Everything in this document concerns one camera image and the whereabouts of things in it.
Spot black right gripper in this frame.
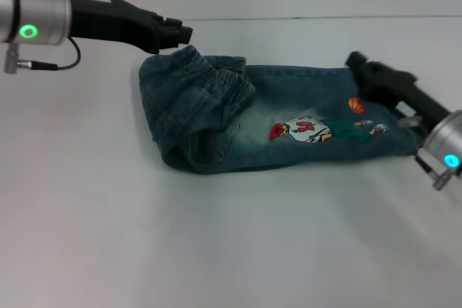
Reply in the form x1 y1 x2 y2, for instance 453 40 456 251
345 50 453 131

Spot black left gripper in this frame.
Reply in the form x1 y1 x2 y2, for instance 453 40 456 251
68 0 194 53

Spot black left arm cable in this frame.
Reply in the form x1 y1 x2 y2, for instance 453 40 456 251
3 36 82 74

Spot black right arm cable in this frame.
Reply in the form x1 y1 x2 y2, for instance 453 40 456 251
414 155 453 191

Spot blue denim shorts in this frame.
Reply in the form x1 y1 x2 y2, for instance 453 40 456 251
138 44 420 176

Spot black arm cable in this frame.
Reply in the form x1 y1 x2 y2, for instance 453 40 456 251
414 155 453 191
3 36 82 74

